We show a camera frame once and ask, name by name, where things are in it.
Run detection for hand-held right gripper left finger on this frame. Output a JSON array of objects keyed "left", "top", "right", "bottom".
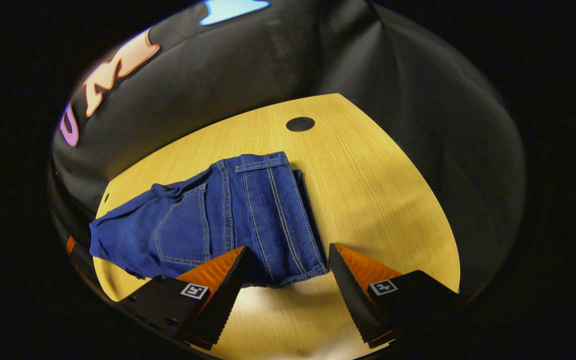
[{"left": 117, "top": 245, "right": 249, "bottom": 351}]

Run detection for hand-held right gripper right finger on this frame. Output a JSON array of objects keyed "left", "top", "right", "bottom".
[{"left": 329, "top": 243, "right": 465, "bottom": 349}]

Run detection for blue jeans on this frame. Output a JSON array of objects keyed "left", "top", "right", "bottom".
[{"left": 89, "top": 151, "right": 329, "bottom": 289}]

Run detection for black backdrop cloth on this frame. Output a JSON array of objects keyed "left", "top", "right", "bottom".
[{"left": 50, "top": 0, "right": 526, "bottom": 302}]

